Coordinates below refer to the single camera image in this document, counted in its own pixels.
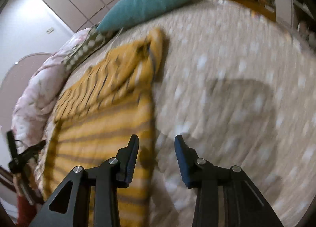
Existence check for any yellow striped knit sweater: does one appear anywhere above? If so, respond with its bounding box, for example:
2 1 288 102
42 28 165 226

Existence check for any pink floral comforter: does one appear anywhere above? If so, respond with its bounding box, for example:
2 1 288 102
11 28 89 149

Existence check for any arched headboard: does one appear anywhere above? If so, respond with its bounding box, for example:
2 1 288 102
0 53 50 133

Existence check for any beige dotted quilted bedspread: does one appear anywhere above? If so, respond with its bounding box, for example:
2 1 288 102
34 0 316 227

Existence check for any olive white-spotted bolster pillow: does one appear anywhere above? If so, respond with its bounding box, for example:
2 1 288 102
62 24 117 73

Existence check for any white wall switch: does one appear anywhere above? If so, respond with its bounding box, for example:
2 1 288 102
46 27 54 34

